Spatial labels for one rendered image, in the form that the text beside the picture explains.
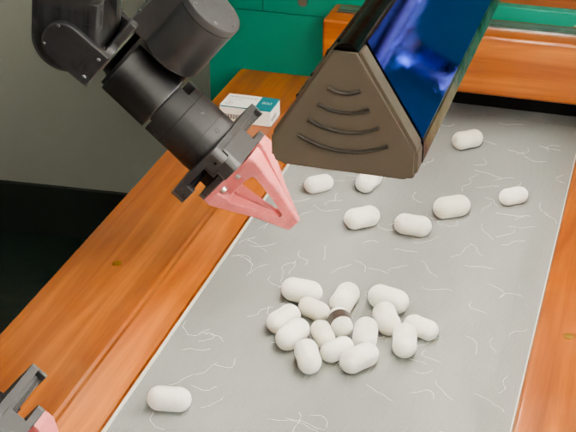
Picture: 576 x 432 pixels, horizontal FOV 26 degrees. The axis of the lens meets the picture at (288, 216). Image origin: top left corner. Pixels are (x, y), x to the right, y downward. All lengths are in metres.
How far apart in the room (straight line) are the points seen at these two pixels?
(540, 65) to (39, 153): 1.52
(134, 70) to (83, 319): 0.21
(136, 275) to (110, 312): 0.06
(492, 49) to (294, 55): 0.26
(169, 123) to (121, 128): 1.54
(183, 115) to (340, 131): 0.42
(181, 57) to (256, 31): 0.49
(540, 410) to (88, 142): 1.81
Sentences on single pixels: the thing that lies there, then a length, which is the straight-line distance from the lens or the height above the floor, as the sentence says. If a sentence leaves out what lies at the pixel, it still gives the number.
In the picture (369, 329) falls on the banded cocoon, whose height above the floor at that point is 0.76.
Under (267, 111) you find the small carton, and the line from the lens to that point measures 1.38.
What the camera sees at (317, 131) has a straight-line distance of 0.66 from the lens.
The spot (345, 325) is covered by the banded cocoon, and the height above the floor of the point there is 0.76.
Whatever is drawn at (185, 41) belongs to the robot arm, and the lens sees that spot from 1.03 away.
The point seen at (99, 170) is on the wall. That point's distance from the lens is 2.66.
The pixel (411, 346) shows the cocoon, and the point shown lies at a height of 0.76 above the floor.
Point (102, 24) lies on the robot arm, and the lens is 1.05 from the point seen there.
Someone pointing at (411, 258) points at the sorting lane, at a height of 0.74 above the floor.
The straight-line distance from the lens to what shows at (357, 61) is 0.64.
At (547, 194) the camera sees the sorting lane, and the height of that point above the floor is 0.74.
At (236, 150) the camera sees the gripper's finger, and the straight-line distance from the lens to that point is 1.04.
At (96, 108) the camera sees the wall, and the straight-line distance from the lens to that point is 2.60.
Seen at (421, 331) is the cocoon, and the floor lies 0.75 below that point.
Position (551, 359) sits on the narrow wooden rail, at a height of 0.77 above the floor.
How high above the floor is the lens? 1.34
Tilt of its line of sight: 28 degrees down
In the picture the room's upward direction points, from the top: straight up
